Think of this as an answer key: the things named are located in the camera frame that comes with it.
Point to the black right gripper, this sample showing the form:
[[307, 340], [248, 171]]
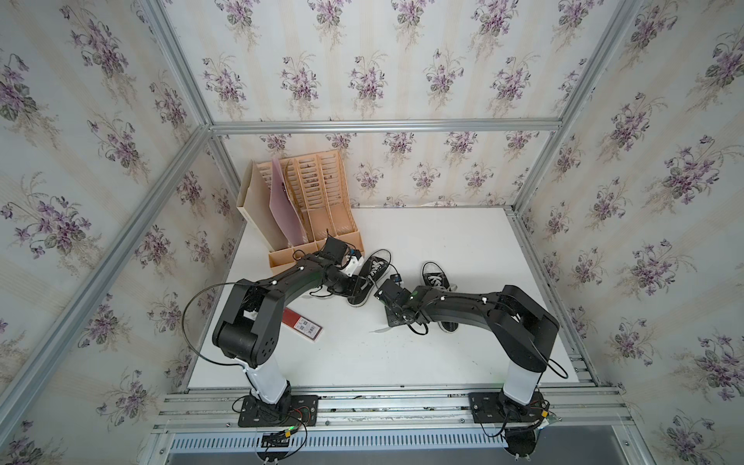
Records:
[[389, 321]]

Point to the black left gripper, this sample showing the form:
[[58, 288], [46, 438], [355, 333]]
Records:
[[351, 291]]

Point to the black canvas sneaker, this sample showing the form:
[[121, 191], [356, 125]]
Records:
[[371, 273], [434, 276]]

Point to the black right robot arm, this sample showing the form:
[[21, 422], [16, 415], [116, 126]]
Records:
[[526, 331]]

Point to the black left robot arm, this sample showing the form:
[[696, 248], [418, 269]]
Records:
[[248, 329]]

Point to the red card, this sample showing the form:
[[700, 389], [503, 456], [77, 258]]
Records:
[[301, 325]]

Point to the pink folder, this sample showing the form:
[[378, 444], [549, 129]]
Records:
[[282, 209]]

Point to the peach plastic file organizer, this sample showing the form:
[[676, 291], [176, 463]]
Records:
[[316, 186]]

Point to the beige folder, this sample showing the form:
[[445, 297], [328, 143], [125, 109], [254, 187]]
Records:
[[253, 204]]

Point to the small circuit board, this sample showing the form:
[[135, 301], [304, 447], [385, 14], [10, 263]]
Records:
[[281, 439]]

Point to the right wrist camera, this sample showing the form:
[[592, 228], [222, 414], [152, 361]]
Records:
[[392, 292]]

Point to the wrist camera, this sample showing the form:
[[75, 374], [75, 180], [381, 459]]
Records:
[[342, 255], [392, 292]]

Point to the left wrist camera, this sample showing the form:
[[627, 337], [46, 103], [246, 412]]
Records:
[[342, 255]]

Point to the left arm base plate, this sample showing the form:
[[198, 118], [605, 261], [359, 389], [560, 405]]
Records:
[[291, 409]]

